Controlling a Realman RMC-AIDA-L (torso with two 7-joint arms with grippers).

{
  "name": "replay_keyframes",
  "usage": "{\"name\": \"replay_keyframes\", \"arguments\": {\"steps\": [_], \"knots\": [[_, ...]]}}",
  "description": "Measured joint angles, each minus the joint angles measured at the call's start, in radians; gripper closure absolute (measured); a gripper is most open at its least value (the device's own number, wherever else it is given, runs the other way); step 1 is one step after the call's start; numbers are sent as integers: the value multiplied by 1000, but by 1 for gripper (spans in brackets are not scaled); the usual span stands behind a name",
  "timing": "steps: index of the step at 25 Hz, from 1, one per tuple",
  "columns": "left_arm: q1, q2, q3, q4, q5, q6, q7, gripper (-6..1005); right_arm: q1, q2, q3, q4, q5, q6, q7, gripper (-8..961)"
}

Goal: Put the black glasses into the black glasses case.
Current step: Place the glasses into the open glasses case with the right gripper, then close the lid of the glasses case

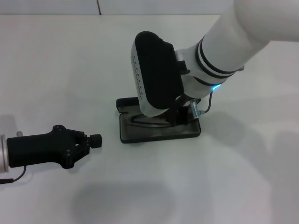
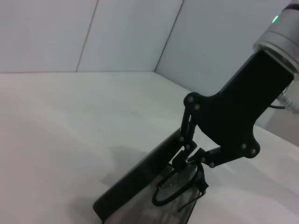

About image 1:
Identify black glasses case grey lining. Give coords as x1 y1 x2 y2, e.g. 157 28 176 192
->
116 97 202 144

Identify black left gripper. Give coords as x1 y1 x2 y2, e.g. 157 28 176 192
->
7 125 104 169

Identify black round-lens glasses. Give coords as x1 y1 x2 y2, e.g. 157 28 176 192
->
132 114 178 128

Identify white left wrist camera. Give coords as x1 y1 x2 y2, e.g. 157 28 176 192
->
130 31 185 118

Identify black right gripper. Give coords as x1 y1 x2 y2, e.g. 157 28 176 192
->
164 93 202 127

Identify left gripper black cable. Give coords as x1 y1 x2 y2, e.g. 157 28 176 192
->
0 131 27 184

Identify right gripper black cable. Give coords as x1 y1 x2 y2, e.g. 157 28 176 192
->
190 90 214 118

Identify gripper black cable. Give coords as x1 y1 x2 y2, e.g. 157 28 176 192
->
0 131 27 184
190 90 214 118

